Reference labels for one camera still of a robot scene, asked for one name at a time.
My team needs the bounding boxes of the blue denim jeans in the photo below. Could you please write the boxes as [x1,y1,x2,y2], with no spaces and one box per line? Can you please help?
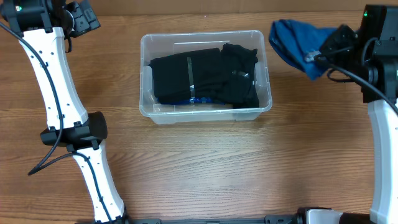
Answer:
[269,19,336,80]

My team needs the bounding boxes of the blue green sequin cloth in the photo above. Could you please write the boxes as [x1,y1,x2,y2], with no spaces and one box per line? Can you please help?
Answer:
[158,97,225,105]

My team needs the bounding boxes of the black cloth with tape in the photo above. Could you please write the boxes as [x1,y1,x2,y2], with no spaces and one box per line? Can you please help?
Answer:
[233,85,259,109]

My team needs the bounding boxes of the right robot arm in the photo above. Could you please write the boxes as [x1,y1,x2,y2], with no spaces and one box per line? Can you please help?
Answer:
[280,4,397,223]

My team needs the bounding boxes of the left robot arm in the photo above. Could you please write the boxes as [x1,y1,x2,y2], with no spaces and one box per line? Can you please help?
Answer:
[1,0,131,223]

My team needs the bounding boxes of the clear plastic storage bin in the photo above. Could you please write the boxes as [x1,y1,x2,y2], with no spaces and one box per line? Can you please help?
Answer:
[139,30,273,124]

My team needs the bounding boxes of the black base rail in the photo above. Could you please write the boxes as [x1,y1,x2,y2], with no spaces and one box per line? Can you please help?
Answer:
[129,215,303,224]

